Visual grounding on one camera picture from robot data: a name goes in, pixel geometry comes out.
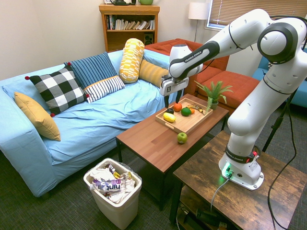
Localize yellow lemon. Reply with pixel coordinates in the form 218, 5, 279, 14
163, 112, 177, 123

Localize potted green fern plant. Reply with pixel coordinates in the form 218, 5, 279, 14
193, 80, 234, 115

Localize rustic dark wood side table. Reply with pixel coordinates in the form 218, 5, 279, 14
169, 130, 307, 230

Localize cream plastic trash bin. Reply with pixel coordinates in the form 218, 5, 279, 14
83, 157, 142, 230

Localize white shade floor lamp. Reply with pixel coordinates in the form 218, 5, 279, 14
188, 2, 211, 43

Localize plain mustard pillow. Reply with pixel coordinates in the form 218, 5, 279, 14
13, 92, 61, 142

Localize white navy striped pillow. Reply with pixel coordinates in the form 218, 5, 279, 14
83, 75, 126, 104

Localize blue armchair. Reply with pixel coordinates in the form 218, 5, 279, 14
252, 47, 307, 108

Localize wooden serving tray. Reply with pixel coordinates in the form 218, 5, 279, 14
155, 97, 214, 135

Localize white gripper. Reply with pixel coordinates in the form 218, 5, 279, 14
160, 75, 190, 109

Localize light blue sofa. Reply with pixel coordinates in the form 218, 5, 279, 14
0, 49, 185, 198

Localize black power strip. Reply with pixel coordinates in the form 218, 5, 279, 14
176, 207, 231, 229

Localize white purple hint wrapper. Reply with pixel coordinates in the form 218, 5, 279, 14
92, 178, 135, 195

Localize grey base cable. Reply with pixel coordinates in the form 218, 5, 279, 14
210, 176, 231, 212

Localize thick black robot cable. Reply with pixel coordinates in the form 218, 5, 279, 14
267, 15, 307, 230

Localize blue striped pillow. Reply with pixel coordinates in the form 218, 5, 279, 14
63, 51, 118, 90

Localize mustard striped pillow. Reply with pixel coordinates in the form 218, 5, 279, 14
138, 59, 169, 87

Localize wooden bookshelf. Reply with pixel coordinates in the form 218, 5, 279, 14
98, 4, 161, 53

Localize overripe spotted banana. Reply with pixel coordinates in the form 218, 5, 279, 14
187, 104, 206, 116

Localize row of paperback books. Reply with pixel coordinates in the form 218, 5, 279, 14
106, 14, 155, 31

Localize green apple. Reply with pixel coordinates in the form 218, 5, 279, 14
177, 132, 188, 145

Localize reddish wood coffee table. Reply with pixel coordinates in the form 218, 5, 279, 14
116, 93, 230, 211

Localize yellow patterned bolster pillow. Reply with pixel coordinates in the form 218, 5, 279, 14
118, 38, 145, 84

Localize black tripod stand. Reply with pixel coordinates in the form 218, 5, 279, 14
261, 88, 299, 153

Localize wooden window blinds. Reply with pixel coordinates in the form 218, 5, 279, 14
207, 0, 307, 32

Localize black white checkered pillow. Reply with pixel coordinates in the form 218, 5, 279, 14
24, 62, 90, 117

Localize orange upholstered sofa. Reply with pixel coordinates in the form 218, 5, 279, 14
144, 38, 261, 115

